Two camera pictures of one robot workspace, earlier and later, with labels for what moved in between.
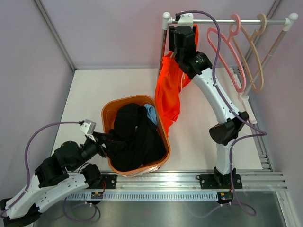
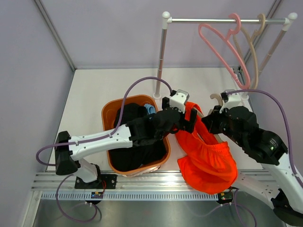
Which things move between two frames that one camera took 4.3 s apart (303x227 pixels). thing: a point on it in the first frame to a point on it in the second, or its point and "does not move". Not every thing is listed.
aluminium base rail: x=185 y=180 does not move
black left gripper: x=111 y=146 to x=187 y=125
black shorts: x=143 y=141 does not move
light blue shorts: x=151 y=112 does not move
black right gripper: x=171 y=39 to x=211 y=120
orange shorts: x=170 y=82 to x=211 y=165
